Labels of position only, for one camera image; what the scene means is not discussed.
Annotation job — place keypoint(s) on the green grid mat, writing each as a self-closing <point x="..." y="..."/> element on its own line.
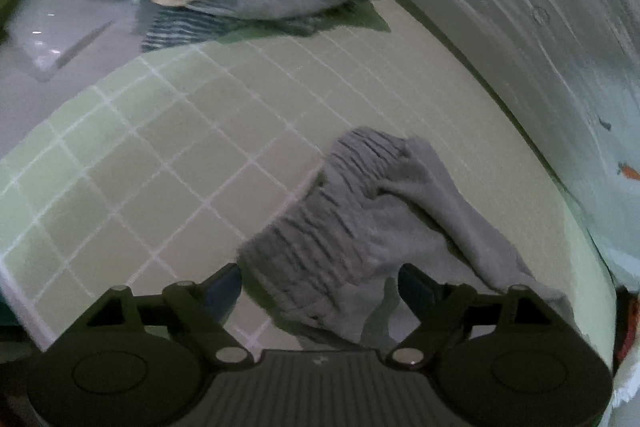
<point x="200" y="132"/>

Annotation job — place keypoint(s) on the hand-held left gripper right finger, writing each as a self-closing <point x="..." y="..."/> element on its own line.
<point x="414" y="291"/>

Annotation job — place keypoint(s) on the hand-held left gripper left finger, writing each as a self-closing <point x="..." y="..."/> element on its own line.
<point x="225" y="293"/>

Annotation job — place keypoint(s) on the grey pants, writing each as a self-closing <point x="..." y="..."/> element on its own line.
<point x="350" y="227"/>

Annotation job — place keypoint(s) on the white fluffy cloth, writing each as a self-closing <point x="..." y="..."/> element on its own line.
<point x="627" y="387"/>

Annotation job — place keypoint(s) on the carrot print bed sheet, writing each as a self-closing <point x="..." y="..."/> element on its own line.
<point x="525" y="7"/>

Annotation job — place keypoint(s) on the white plastic bin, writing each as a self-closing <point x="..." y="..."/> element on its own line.
<point x="65" y="22"/>

